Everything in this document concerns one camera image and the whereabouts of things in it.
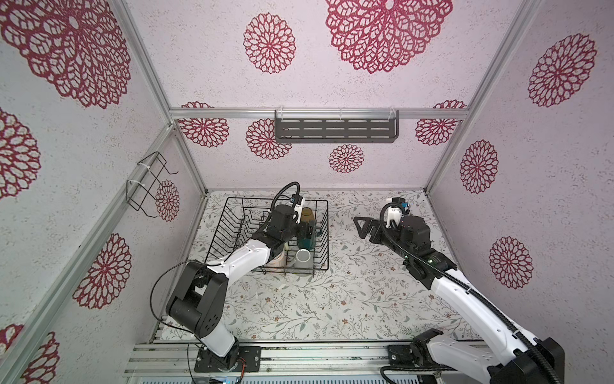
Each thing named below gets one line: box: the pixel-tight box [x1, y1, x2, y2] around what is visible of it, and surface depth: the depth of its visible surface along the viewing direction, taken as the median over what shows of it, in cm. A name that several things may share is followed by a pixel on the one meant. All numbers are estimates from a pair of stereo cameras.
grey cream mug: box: [290, 248, 315, 270], surface depth 86 cm
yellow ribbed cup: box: [301, 206, 315, 223], surface depth 101 cm
